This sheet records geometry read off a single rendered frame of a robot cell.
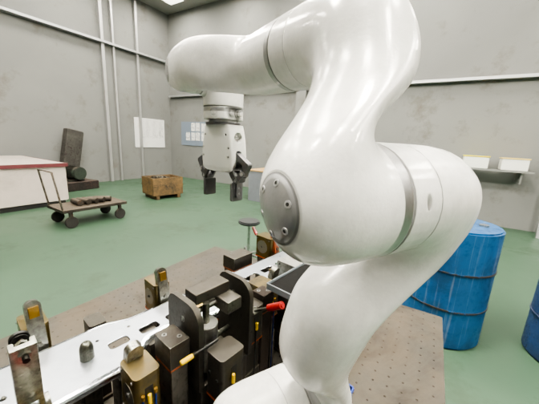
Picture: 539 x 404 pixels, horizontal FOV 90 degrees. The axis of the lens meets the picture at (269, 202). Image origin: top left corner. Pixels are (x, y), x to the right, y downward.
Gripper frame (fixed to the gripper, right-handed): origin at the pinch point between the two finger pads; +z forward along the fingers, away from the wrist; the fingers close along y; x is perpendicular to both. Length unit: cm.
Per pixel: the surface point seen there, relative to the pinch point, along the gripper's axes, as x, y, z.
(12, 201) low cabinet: -33, 649, 125
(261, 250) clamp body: -66, 44, 47
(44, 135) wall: -146, 922, 1
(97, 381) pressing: 24, 15, 44
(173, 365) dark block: 13.3, 0.0, 37.6
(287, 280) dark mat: -22.3, -4.4, 28.7
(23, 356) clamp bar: 35.8, 7.0, 24.5
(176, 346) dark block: 12.6, 0.0, 33.0
